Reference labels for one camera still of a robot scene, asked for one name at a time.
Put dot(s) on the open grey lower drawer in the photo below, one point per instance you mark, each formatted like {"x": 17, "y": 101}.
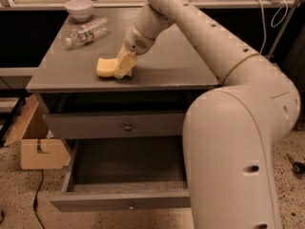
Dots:
{"x": 124, "y": 173}

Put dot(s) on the metal support rod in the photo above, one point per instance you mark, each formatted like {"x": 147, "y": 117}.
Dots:
{"x": 290, "y": 7}

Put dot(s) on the black caster wheel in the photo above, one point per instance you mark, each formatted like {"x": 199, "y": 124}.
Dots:
{"x": 298, "y": 167}

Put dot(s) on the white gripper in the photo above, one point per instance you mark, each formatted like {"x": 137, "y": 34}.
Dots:
{"x": 135, "y": 43}

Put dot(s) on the clear plastic water bottle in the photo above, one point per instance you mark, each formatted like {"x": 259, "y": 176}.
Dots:
{"x": 88, "y": 32}

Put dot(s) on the closed grey upper drawer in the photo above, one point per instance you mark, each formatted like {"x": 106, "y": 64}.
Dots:
{"x": 109, "y": 125}

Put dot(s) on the yellow sponge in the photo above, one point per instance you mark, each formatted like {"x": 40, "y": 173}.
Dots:
{"x": 106, "y": 67}

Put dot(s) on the grey wooden drawer cabinet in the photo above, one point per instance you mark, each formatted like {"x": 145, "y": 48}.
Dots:
{"x": 166, "y": 79}

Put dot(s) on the cardboard box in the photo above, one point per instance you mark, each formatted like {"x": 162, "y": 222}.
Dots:
{"x": 38, "y": 150}

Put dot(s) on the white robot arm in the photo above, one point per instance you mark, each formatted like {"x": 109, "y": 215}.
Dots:
{"x": 229, "y": 132}

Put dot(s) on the white ceramic bowl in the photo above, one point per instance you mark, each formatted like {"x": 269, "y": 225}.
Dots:
{"x": 80, "y": 10}

